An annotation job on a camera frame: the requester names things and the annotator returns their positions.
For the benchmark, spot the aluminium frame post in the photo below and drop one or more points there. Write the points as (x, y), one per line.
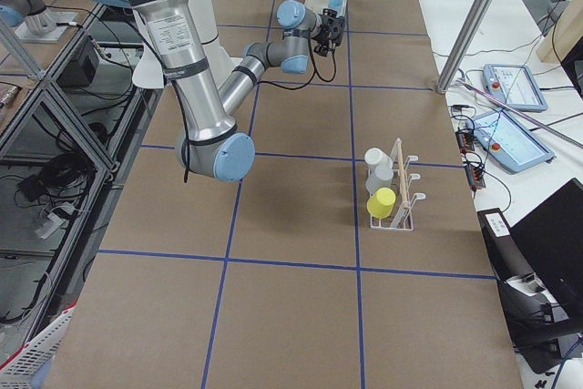
(465, 37)

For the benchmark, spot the pale green plastic cup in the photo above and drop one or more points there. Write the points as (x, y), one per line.
(375, 157)

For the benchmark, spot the metal rod stand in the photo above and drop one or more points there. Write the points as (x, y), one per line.
(519, 113)

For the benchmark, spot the teach pendant with red button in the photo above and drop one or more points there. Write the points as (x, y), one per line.
(508, 142)

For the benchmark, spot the black laptop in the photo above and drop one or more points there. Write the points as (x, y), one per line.
(550, 239)

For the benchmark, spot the cream plastic tray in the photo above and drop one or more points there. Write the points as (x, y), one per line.
(317, 6)

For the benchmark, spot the yellow plastic cup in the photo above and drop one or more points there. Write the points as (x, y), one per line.
(380, 205)

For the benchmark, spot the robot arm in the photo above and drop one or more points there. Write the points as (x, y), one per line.
(183, 50)
(290, 15)

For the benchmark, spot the grey plastic cup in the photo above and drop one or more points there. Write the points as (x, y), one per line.
(380, 177)

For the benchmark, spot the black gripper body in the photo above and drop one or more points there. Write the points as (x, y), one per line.
(329, 25)

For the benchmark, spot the white wire cup rack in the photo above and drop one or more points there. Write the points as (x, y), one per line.
(402, 217)

